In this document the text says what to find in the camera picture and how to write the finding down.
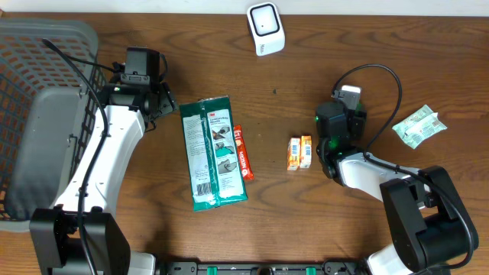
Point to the green white package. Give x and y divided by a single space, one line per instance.
212 155

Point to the mint green snack packet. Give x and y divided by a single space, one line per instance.
419 126

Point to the white barcode scanner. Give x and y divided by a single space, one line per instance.
266 28

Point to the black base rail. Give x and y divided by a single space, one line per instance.
330 267

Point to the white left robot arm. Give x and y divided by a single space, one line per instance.
79 233

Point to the orange small box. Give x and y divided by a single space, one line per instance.
293 154
305 151

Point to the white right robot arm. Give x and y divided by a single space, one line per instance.
431 230

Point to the red stick sachet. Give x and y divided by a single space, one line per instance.
244 162

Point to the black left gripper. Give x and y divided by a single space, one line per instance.
166 103

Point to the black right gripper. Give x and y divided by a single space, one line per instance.
358 125

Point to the grey plastic basket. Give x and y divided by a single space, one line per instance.
47 114

